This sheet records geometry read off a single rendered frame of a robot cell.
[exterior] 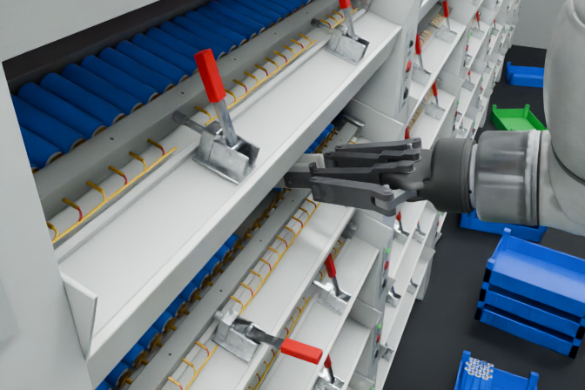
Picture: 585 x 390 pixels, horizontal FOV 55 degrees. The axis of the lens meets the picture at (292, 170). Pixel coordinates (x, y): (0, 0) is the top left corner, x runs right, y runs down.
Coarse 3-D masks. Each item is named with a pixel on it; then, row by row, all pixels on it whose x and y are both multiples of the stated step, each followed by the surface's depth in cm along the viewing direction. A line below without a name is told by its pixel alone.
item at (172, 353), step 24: (336, 144) 77; (288, 216) 63; (264, 240) 59; (240, 264) 56; (216, 288) 52; (192, 312) 50; (240, 312) 53; (192, 336) 48; (168, 360) 45; (144, 384) 43
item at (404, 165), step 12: (312, 168) 60; (324, 168) 61; (336, 168) 60; (348, 168) 59; (360, 168) 59; (372, 168) 58; (384, 168) 57; (396, 168) 56; (408, 168) 56; (360, 180) 58; (372, 180) 58
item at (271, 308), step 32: (384, 128) 83; (288, 192) 70; (320, 224) 67; (288, 256) 62; (320, 256) 63; (256, 288) 57; (288, 288) 58; (256, 320) 54; (224, 352) 50; (256, 352) 51; (128, 384) 45; (192, 384) 47; (224, 384) 48
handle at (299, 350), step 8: (248, 328) 49; (248, 336) 50; (256, 336) 50; (264, 336) 50; (272, 336) 50; (264, 344) 49; (272, 344) 49; (280, 344) 49; (288, 344) 49; (296, 344) 49; (304, 344) 49; (288, 352) 48; (296, 352) 48; (304, 352) 48; (312, 352) 48; (320, 352) 48; (312, 360) 48
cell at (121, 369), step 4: (120, 364) 44; (124, 364) 45; (116, 368) 44; (120, 368) 44; (124, 368) 44; (128, 368) 45; (112, 372) 44; (116, 372) 44; (120, 372) 44; (124, 372) 45; (108, 376) 44; (112, 376) 44; (116, 376) 44; (120, 376) 44; (104, 380) 44; (108, 380) 44; (112, 380) 44; (116, 380) 44; (112, 384) 44; (116, 384) 44
